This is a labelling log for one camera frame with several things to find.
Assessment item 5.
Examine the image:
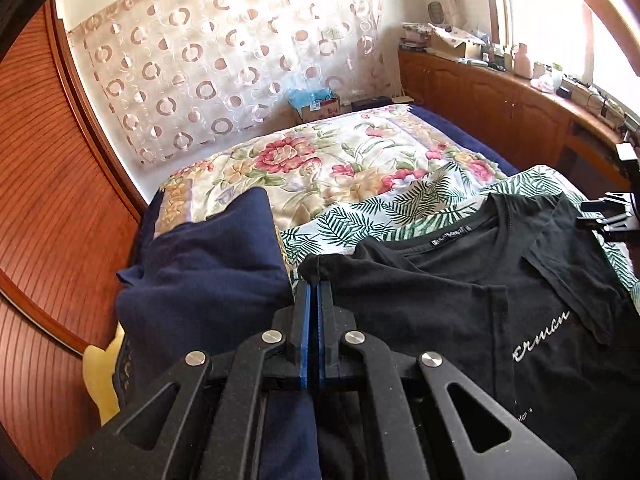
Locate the low wooden cabinet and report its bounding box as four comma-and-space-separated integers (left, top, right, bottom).
397, 47, 637, 196

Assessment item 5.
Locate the pink bottle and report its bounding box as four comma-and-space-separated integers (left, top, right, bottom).
512, 42, 534, 79

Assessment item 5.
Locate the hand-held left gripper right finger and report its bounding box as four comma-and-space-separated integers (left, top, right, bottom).
313, 280, 578, 480

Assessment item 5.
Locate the black printed t-shirt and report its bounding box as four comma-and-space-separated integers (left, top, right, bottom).
299, 191, 637, 480

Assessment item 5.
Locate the window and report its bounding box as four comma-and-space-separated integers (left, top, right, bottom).
482, 0, 640, 116

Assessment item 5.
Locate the navy blue garment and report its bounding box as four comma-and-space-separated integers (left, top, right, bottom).
116, 187, 321, 480

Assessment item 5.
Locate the stack of books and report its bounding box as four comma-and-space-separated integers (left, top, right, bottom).
401, 22, 434, 52

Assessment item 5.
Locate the palm leaf printed sheet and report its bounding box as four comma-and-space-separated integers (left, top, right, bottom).
280, 164, 640, 307

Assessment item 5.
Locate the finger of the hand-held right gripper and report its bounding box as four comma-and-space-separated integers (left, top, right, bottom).
575, 191, 640, 242
616, 142, 640, 183

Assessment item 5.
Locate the floral quilt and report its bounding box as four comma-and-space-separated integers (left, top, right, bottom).
152, 105, 508, 261

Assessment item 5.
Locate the wooden slatted wardrobe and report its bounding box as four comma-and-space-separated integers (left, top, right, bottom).
0, 0, 151, 480

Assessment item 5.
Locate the yellow plush toy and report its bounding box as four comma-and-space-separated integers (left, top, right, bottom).
81, 327, 126, 426

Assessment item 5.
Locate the small printed cardboard box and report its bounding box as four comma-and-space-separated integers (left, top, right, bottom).
300, 95, 344, 124

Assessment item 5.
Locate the black flat case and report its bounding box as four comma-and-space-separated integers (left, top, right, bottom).
351, 96, 392, 112

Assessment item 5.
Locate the circle patterned sheer curtain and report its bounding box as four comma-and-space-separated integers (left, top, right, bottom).
65, 0, 387, 167

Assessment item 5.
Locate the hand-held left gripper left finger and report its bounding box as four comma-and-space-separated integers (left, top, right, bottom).
52, 280, 313, 480

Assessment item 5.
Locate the open cardboard box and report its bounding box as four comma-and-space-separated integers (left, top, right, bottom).
427, 27, 484, 62

